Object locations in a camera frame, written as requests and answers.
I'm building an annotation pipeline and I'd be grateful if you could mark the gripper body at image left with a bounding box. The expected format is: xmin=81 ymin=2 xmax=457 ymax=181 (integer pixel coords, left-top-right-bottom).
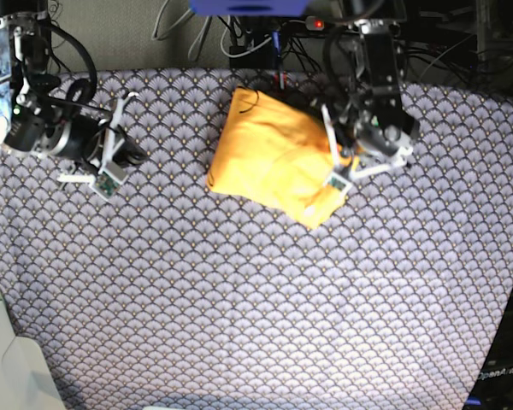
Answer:
xmin=38 ymin=115 xmax=104 ymax=162

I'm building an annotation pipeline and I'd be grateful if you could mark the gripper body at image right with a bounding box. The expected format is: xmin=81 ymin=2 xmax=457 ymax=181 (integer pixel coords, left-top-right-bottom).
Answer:
xmin=345 ymin=102 xmax=421 ymax=162

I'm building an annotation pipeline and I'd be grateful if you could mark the yellow T-shirt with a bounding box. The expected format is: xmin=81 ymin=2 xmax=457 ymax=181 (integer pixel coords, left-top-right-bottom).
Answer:
xmin=206 ymin=88 xmax=346 ymax=229

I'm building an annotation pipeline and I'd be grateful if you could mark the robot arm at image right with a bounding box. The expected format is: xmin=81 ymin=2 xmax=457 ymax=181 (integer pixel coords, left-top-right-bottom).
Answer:
xmin=320 ymin=1 xmax=420 ymax=195

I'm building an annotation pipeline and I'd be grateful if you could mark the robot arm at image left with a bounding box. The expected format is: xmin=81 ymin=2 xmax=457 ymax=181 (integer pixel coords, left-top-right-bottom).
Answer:
xmin=0 ymin=1 xmax=148 ymax=201

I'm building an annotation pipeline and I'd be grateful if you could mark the red-framed black clip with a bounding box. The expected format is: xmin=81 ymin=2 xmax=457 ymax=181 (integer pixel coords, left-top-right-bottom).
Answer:
xmin=274 ymin=70 xmax=286 ymax=91

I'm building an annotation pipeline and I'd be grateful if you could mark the black power strip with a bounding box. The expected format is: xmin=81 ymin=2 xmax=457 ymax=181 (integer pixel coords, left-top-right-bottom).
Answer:
xmin=304 ymin=15 xmax=337 ymax=33

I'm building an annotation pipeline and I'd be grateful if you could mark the blue fan-patterned tablecloth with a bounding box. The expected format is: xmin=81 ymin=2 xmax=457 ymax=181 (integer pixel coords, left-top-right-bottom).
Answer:
xmin=0 ymin=68 xmax=513 ymax=409

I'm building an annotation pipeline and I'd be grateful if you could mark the purple box at top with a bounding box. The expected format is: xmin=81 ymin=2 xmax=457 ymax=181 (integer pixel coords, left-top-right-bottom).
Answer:
xmin=190 ymin=0 xmax=310 ymax=17

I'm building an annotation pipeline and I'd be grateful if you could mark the white furniture at lower left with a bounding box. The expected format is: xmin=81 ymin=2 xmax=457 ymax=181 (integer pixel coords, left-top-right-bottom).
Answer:
xmin=0 ymin=293 xmax=65 ymax=409

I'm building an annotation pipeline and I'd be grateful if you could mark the black OpenArm case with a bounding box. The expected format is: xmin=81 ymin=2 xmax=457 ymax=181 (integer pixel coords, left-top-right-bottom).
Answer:
xmin=464 ymin=289 xmax=513 ymax=409

